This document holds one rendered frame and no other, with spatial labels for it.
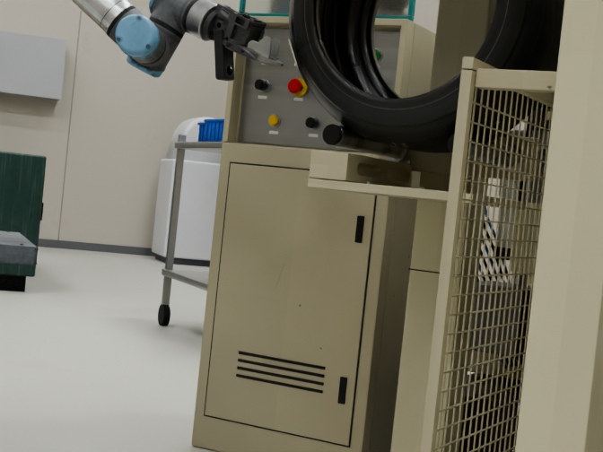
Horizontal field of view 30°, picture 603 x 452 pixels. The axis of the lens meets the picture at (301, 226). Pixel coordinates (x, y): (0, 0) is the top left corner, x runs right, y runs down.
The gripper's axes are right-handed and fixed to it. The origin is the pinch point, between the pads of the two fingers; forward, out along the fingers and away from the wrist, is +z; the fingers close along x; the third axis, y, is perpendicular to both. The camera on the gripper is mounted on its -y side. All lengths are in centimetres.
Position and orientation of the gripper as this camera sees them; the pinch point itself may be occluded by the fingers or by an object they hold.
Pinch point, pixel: (276, 65)
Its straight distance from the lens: 256.4
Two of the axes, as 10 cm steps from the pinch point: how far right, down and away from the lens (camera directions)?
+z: 7.8, 4.5, -4.4
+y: 3.6, -8.9, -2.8
